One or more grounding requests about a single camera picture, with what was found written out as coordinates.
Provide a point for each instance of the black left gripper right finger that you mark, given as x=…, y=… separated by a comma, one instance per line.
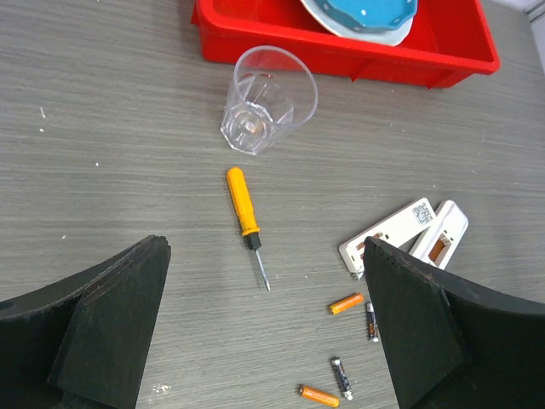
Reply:
x=452, y=343

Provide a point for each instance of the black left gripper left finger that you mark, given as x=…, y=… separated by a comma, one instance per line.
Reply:
x=83, y=341

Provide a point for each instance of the white remote with black batteries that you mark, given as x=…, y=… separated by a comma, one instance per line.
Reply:
x=437, y=244

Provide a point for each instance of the orange AAA battery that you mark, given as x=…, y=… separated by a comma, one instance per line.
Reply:
x=346, y=303

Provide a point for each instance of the black battery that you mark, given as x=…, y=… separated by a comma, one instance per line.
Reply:
x=342, y=379

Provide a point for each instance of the long white remote control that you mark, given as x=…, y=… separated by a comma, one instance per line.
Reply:
x=396, y=229

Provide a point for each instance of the orange handle screwdriver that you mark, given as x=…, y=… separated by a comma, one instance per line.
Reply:
x=243, y=207

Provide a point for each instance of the red plastic tray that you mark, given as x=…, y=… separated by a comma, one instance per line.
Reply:
x=448, y=42

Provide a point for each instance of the clear plastic cup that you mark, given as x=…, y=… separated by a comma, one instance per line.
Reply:
x=272, y=93

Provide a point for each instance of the white plate under blue plate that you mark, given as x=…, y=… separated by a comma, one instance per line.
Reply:
x=391, y=38

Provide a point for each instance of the blue dotted plate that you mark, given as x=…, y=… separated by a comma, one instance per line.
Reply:
x=362, y=15

